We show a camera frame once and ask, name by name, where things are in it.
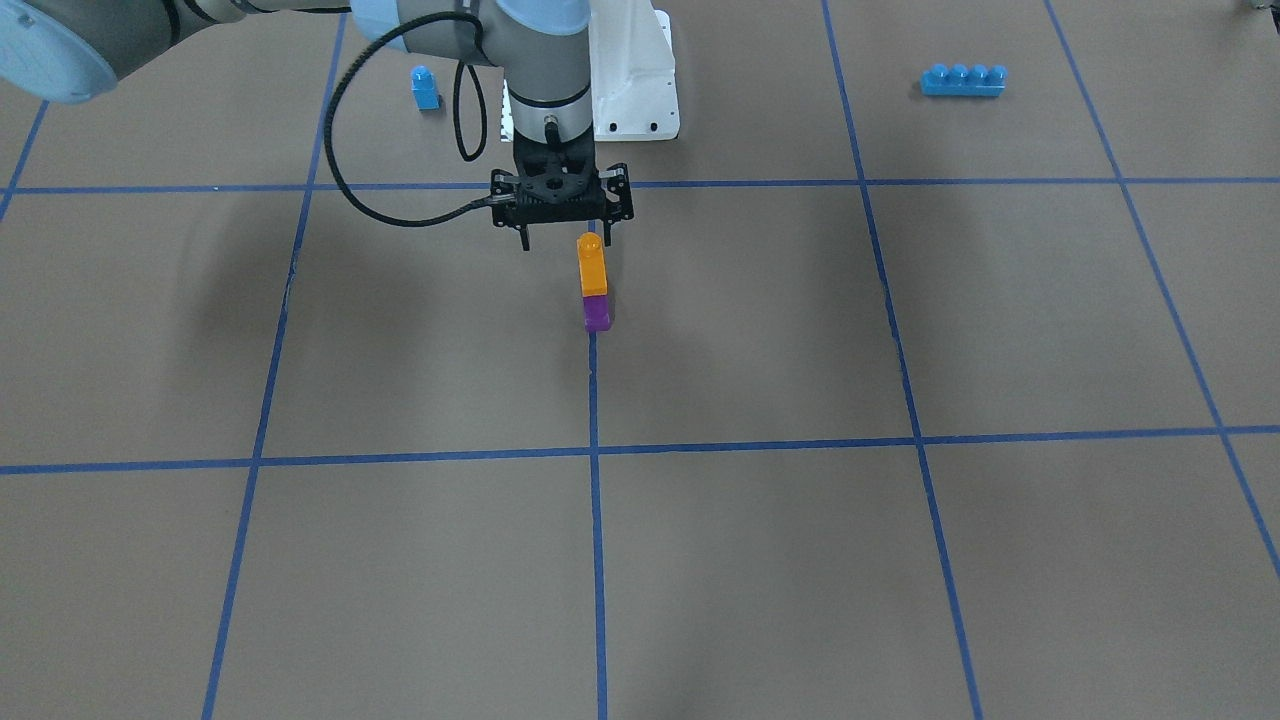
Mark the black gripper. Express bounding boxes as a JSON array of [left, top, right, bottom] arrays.
[[490, 135, 635, 252]]

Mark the orange trapezoid block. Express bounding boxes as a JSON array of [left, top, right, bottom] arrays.
[[576, 231, 609, 299]]

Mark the purple trapezoid block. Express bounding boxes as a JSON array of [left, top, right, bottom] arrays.
[[582, 293, 613, 333]]

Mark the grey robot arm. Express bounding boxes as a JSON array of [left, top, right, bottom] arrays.
[[3, 1, 634, 245]]

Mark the small blue block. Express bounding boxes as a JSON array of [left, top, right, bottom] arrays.
[[410, 65, 442, 111]]

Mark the long blue studded block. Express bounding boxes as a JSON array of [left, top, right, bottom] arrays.
[[919, 63, 1009, 97]]

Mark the white metal base plate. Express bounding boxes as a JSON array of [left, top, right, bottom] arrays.
[[497, 1, 680, 142]]

